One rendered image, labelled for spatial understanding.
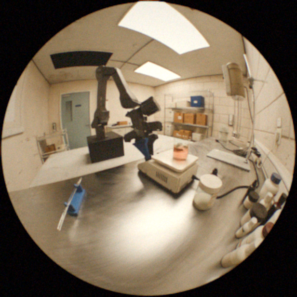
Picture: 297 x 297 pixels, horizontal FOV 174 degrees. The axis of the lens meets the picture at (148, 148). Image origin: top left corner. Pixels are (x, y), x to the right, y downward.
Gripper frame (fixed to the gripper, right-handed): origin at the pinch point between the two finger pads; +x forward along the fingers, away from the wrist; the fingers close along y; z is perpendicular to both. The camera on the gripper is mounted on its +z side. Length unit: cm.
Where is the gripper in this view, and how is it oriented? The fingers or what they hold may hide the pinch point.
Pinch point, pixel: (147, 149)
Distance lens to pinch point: 37.6
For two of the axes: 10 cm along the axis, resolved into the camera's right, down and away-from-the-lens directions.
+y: 4.2, -0.5, 9.0
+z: 8.5, -3.3, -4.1
